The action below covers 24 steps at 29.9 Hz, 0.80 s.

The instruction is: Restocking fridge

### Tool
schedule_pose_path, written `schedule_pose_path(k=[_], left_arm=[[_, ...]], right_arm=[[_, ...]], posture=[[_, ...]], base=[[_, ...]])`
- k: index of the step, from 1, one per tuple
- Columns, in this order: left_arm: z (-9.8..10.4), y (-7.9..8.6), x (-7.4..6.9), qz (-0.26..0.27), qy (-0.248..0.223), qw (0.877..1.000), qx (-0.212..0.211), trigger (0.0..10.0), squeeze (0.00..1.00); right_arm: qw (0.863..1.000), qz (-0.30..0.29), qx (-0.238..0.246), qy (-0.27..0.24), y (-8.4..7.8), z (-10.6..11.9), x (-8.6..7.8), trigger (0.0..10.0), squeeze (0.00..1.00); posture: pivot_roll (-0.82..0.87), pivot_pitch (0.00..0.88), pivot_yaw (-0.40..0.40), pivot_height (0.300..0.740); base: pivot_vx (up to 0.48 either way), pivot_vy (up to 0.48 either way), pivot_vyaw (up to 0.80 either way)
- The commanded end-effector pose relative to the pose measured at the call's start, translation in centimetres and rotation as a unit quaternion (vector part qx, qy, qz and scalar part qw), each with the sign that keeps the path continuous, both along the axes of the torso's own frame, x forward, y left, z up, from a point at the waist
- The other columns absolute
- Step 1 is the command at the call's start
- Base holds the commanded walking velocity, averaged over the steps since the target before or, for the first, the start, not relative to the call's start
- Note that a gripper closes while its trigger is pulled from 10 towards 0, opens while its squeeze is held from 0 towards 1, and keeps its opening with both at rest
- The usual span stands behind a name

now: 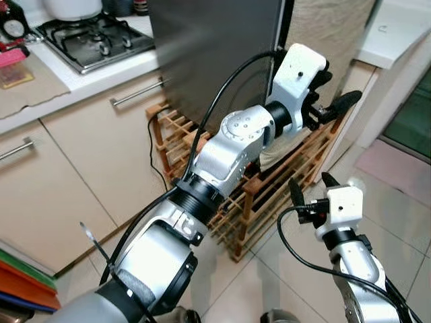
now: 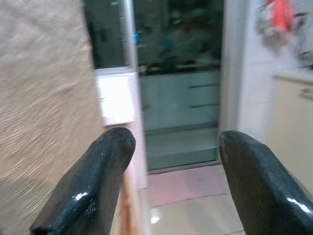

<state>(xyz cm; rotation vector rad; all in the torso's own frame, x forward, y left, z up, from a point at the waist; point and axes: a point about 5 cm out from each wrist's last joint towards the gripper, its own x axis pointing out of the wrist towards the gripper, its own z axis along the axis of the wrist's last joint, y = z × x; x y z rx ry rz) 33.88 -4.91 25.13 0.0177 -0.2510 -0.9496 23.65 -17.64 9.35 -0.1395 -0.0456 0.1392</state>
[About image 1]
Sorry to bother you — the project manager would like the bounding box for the white pot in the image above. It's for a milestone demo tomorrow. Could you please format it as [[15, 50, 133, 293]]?
[[42, 0, 104, 21]]

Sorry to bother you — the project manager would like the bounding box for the green board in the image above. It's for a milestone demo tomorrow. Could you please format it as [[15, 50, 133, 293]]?
[[0, 249, 58, 290]]

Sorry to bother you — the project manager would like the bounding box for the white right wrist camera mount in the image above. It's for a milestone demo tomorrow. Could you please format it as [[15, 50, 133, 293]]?
[[315, 186, 364, 242]]

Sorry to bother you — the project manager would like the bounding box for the blue board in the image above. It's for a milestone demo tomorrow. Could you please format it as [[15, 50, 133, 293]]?
[[0, 293, 51, 314]]

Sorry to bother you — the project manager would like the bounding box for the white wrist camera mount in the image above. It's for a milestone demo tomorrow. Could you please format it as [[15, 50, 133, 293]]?
[[271, 43, 329, 134], [315, 186, 364, 242]]

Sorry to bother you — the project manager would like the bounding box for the grey left robot foot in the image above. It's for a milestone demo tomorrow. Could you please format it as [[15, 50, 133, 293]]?
[[162, 306, 203, 323]]

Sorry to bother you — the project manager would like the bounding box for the red handled tool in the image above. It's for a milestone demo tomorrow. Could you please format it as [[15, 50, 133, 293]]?
[[0, 39, 25, 52]]

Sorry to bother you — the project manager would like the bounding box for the grey robot foot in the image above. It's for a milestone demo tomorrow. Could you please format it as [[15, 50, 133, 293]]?
[[162, 306, 203, 323], [259, 308, 300, 323]]

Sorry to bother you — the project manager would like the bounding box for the pink lid food container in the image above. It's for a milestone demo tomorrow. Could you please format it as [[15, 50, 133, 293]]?
[[0, 46, 36, 89]]

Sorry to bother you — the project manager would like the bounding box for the orange board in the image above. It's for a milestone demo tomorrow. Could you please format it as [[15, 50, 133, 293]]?
[[0, 259, 61, 310]]

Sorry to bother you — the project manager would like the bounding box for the dark grey mini fridge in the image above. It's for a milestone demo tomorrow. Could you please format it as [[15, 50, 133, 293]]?
[[147, 0, 296, 132]]

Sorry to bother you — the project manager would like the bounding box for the beige kitchen cabinet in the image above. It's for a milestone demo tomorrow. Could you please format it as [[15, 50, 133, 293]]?
[[0, 15, 196, 277]]

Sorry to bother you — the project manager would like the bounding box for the steel gas stove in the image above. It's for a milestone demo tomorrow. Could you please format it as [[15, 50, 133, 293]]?
[[34, 12, 157, 75]]

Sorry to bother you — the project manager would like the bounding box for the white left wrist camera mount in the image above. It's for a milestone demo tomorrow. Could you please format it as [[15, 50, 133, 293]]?
[[271, 43, 329, 134]]

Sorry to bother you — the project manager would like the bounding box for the green glass sliding door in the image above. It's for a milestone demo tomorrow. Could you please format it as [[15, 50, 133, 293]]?
[[383, 67, 431, 159]]

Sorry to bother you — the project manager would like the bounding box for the pink floor mat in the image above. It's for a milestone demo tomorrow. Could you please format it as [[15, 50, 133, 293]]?
[[354, 138, 431, 206]]

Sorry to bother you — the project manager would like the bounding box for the wooden slatted rack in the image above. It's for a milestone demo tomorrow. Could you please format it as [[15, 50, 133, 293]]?
[[146, 94, 351, 263]]

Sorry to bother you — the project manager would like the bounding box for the beige counter mat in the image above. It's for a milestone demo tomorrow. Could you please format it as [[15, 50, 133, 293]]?
[[0, 54, 71, 120]]

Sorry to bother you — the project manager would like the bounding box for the grey right robot foot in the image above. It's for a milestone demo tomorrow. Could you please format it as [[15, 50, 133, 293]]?
[[259, 308, 300, 323]]

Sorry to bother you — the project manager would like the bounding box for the silver cabinet handle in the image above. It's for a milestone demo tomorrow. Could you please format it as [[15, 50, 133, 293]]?
[[110, 77, 166, 107], [0, 137, 34, 162]]

